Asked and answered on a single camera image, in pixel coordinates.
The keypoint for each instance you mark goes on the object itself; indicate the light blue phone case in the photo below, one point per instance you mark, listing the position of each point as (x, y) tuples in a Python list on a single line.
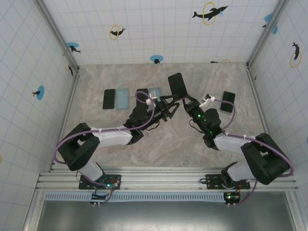
[(155, 91), (123, 98)]

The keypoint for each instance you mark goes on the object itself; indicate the black smartphone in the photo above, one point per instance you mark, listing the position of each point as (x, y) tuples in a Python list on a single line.
[(227, 101), (108, 99), (178, 85), (142, 99)]

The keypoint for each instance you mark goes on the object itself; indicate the black phone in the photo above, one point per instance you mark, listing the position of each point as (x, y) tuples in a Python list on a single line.
[(226, 112), (174, 75)]

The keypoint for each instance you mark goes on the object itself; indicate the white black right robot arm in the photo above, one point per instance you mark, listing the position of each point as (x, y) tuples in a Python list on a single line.
[(231, 143)]

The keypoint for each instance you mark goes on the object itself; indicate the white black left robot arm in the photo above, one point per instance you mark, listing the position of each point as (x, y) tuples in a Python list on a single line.
[(113, 139)]

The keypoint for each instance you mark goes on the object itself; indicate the blue circle penguin sticker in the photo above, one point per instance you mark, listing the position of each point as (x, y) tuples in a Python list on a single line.
[(156, 57)]

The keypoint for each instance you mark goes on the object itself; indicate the wide aluminium mounting beam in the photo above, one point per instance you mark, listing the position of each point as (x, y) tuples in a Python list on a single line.
[(163, 179)]

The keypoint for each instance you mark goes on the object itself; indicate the small black controller board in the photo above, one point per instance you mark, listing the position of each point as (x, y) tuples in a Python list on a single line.
[(98, 197), (232, 197)]

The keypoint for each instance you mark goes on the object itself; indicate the blue circle shark sticker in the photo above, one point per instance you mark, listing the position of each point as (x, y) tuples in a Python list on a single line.
[(72, 45)]

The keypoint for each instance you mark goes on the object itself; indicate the grey metal sheet panel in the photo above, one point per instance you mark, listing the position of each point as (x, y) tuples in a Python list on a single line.
[(168, 216)]

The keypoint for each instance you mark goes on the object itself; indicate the blue circle seal sticker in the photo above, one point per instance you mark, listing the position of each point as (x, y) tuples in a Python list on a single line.
[(41, 92)]

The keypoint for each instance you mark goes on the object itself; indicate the aluminium side rail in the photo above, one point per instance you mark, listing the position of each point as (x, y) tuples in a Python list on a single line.
[(258, 96), (71, 96)]

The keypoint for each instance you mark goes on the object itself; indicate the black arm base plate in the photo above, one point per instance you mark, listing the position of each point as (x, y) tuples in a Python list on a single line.
[(84, 185), (214, 184)]

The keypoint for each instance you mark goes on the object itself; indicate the aluminium frame post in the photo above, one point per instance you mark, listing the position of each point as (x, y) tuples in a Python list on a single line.
[(59, 36), (259, 48)]

